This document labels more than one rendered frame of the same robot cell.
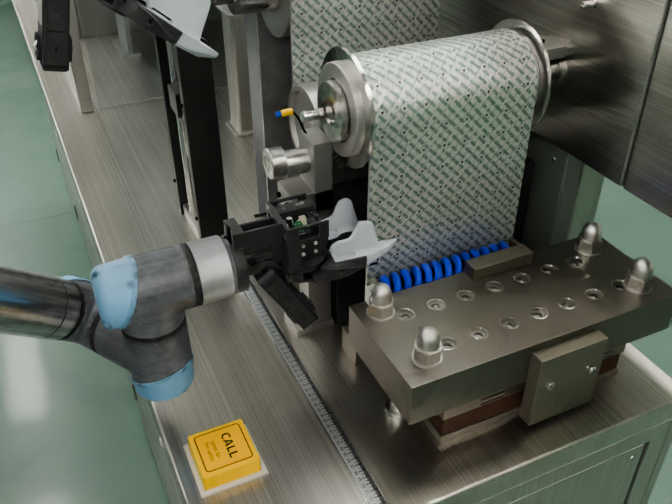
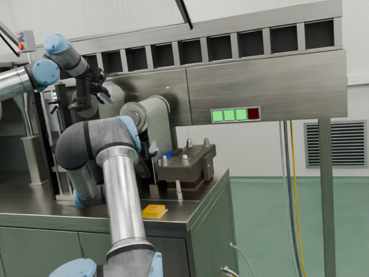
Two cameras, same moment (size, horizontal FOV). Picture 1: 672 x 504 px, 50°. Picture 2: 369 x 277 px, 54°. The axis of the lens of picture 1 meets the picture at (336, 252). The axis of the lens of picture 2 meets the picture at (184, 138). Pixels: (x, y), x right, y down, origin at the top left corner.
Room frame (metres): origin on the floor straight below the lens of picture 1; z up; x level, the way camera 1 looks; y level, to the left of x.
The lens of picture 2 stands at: (-0.50, 0.94, 1.46)
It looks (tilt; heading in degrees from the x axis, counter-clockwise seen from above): 12 degrees down; 317
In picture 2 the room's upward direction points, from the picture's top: 7 degrees counter-clockwise
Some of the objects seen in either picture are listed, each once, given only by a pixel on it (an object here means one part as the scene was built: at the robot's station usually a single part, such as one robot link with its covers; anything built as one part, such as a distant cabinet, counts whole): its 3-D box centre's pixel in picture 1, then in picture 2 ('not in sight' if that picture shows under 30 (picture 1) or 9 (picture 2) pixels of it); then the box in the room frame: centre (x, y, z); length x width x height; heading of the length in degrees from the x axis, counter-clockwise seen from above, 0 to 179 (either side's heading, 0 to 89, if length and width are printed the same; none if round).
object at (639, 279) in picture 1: (641, 272); (206, 142); (0.75, -0.39, 1.05); 0.04 x 0.04 x 0.04
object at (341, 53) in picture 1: (345, 108); (133, 117); (0.82, -0.01, 1.25); 0.15 x 0.01 x 0.15; 25
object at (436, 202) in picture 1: (447, 206); (160, 140); (0.82, -0.15, 1.11); 0.23 x 0.01 x 0.18; 115
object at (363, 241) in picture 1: (365, 240); (154, 147); (0.73, -0.04, 1.12); 0.09 x 0.03 x 0.06; 106
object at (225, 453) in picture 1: (224, 453); (153, 210); (0.58, 0.14, 0.91); 0.07 x 0.07 x 0.02; 25
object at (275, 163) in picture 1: (274, 162); not in sight; (0.82, 0.08, 1.18); 0.04 x 0.02 x 0.04; 25
